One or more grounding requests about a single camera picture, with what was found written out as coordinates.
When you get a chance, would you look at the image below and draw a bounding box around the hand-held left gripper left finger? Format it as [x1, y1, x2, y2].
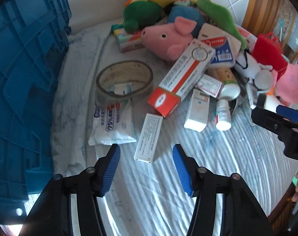
[20, 143, 121, 236]

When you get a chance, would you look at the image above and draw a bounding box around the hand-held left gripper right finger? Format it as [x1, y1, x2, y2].
[172, 144, 275, 236]

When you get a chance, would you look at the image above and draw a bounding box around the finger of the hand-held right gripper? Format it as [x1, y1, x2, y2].
[276, 105, 298, 122]
[251, 108, 298, 140]

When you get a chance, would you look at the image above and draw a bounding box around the long white medicine box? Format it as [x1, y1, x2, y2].
[134, 113, 163, 164]

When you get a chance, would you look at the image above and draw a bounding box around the blue plastic crate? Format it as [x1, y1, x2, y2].
[0, 0, 73, 210]

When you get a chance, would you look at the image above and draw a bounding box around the pink pig plush red dress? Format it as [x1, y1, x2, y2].
[251, 33, 298, 107]

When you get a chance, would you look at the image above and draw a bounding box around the white wet wipes packet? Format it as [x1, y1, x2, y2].
[88, 100, 137, 146]

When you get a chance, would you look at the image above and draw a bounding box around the white bed sheet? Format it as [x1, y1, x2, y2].
[26, 17, 298, 236]

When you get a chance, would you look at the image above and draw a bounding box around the white plush toy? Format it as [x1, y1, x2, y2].
[234, 50, 274, 90]

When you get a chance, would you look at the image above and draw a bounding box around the small white medicine bottle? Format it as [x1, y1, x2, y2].
[215, 99, 232, 131]

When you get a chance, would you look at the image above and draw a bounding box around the beige bottle white cap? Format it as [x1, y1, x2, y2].
[208, 67, 241, 100]

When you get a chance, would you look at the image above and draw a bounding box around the white orange medicine box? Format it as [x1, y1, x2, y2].
[183, 88, 210, 132]

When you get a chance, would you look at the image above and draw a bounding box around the pink label small box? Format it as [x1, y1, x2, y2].
[194, 74, 224, 99]

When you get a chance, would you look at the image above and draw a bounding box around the small white blue box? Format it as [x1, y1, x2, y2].
[110, 83, 133, 96]

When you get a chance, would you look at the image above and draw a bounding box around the clear tape roll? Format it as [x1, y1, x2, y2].
[95, 60, 154, 107]

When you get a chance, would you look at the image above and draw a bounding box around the blue white tissue packet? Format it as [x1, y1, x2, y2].
[198, 23, 242, 69]

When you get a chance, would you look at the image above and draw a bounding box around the large red white box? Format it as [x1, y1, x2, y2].
[147, 39, 216, 118]

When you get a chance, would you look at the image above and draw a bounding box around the wooden headboard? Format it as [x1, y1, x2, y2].
[241, 0, 285, 45]

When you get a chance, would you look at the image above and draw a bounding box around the green crocodile plush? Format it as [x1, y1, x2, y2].
[196, 0, 248, 50]

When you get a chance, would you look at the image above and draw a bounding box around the colourful small box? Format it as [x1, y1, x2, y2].
[112, 24, 146, 53]

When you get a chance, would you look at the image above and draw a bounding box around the pink pig head plush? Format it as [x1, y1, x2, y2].
[141, 16, 201, 62]

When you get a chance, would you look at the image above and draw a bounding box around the blue plush toy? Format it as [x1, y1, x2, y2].
[167, 6, 206, 32]

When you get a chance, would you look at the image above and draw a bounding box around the green yellow plush toy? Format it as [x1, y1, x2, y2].
[123, 0, 181, 33]

